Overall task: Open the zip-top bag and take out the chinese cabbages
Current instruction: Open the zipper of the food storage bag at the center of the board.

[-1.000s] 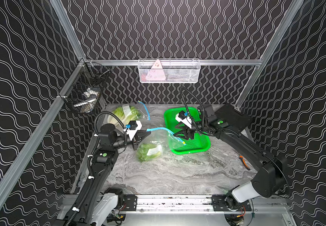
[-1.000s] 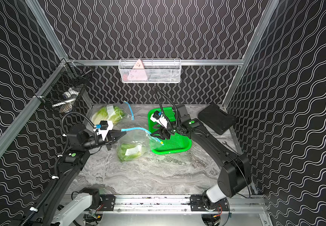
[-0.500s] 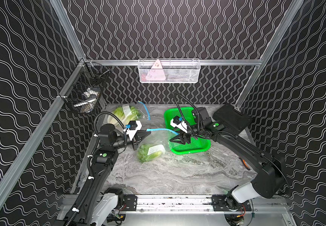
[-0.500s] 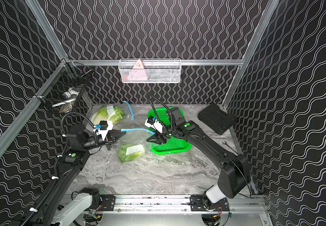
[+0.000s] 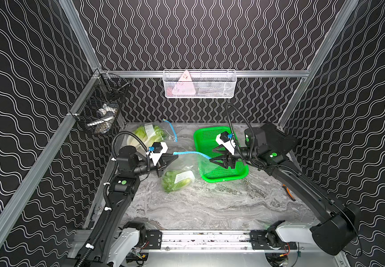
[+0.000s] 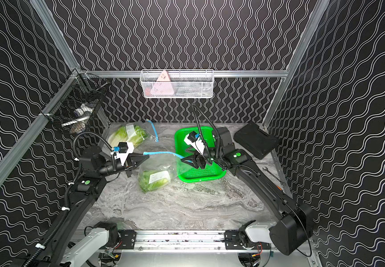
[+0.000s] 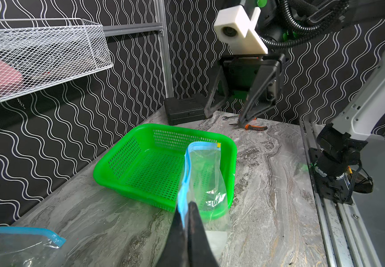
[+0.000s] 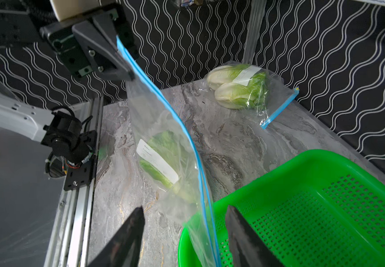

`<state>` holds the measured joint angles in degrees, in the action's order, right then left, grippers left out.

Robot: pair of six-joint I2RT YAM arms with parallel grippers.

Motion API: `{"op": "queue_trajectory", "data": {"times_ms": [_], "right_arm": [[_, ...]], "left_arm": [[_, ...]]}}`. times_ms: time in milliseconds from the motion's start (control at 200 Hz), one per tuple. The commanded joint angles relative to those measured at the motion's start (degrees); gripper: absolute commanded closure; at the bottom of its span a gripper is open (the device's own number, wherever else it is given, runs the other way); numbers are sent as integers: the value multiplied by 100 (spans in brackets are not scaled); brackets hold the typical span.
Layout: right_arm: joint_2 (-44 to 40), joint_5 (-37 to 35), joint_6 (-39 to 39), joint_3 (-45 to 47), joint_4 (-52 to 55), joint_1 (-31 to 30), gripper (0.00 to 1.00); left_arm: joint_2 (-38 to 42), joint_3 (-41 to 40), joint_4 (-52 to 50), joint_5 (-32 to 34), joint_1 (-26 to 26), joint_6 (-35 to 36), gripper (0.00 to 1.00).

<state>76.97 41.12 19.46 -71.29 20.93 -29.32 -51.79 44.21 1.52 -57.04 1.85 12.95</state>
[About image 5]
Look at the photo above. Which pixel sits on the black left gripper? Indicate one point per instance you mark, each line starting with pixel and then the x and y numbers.
pixel 160 165

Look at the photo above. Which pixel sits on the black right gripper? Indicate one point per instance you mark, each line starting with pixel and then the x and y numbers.
pixel 224 163

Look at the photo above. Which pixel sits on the green chinese cabbage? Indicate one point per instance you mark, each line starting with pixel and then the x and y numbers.
pixel 177 180

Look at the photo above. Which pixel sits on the zip-top bag blue seal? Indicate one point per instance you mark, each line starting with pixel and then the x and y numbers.
pixel 193 161

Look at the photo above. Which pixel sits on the pale chinese cabbage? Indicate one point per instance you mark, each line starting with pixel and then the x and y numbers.
pixel 140 132
pixel 157 135

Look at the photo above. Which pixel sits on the zip-top bag with two cabbages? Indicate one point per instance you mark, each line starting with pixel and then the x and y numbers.
pixel 171 135

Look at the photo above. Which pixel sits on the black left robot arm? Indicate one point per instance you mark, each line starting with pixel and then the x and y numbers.
pixel 104 248

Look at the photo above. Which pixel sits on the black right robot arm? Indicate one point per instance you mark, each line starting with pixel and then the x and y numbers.
pixel 266 148

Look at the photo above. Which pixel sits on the items in black basket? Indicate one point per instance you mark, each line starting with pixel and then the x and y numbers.
pixel 106 116

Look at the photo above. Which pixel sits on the pink triangular card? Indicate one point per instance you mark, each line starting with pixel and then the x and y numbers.
pixel 184 86

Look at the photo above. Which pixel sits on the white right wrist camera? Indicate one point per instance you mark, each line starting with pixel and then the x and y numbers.
pixel 226 140

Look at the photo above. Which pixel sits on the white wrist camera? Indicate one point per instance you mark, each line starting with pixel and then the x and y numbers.
pixel 156 150
pixel 226 140

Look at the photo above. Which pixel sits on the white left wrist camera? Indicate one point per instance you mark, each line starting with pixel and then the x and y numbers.
pixel 156 150

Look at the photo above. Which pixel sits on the white wire wall basket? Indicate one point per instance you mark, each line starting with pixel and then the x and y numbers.
pixel 209 84

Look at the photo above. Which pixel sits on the orange handled pliers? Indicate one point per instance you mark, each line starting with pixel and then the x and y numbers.
pixel 289 194

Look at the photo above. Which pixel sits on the black wire corner basket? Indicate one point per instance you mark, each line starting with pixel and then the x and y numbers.
pixel 110 88

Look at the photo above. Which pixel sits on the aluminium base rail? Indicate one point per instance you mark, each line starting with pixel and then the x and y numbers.
pixel 205 240

